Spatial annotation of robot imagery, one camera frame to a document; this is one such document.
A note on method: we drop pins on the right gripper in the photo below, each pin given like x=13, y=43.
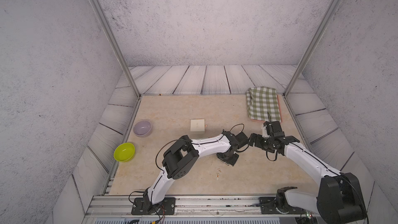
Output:
x=258, y=140

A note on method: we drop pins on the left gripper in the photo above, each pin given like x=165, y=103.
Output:
x=221, y=156

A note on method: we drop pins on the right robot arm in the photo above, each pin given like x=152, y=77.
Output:
x=339, y=199

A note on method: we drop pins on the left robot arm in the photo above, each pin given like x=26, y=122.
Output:
x=179, y=159

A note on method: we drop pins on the cream jewelry box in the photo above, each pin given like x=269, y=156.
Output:
x=197, y=125

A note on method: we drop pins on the green checkered cloth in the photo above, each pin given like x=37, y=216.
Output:
x=261, y=91

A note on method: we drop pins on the pink board under cloth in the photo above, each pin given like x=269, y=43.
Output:
x=264, y=108

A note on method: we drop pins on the purple bowl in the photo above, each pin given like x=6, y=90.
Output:
x=142, y=128

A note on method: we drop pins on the lime green bowl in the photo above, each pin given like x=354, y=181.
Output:
x=124, y=152

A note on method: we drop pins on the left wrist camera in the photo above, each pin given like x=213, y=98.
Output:
x=242, y=139

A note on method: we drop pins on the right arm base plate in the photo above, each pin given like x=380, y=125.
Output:
x=268, y=205

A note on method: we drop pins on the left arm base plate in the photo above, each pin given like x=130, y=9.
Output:
x=142, y=206

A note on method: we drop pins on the front aluminium rail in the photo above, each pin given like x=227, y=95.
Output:
x=205, y=209

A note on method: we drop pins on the right aluminium frame post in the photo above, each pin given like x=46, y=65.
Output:
x=328, y=15

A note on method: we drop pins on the aluminium frame post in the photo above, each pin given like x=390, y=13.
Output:
x=328, y=15
x=114, y=45

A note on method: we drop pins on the left aluminium frame post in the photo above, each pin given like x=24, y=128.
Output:
x=114, y=45

